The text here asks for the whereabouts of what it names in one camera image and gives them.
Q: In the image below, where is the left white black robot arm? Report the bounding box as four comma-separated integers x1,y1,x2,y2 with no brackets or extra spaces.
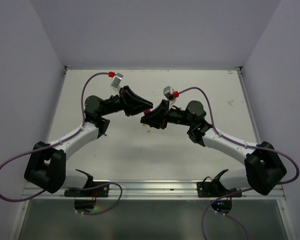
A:
24,86,153,197

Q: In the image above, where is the black marker pen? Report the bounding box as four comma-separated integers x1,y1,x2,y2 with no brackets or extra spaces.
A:
144,109,151,116

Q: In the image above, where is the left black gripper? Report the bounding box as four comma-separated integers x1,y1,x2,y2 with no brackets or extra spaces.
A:
99,84,152,116

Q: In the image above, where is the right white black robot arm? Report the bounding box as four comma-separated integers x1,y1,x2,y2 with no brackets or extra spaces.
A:
141,100,287,197

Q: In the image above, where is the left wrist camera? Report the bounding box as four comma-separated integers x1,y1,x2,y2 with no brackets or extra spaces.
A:
110,73,124,92

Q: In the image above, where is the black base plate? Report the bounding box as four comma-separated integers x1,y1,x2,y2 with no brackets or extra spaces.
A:
196,181,242,198
64,180,109,198

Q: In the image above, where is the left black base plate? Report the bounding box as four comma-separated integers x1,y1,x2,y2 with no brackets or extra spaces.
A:
64,180,109,198

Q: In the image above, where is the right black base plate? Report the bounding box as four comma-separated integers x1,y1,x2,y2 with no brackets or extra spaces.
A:
196,181,242,198

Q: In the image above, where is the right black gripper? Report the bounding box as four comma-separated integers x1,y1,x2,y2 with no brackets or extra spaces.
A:
141,101,194,131

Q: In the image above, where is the aluminium mounting rail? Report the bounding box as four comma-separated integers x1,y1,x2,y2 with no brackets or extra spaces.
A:
22,180,285,200

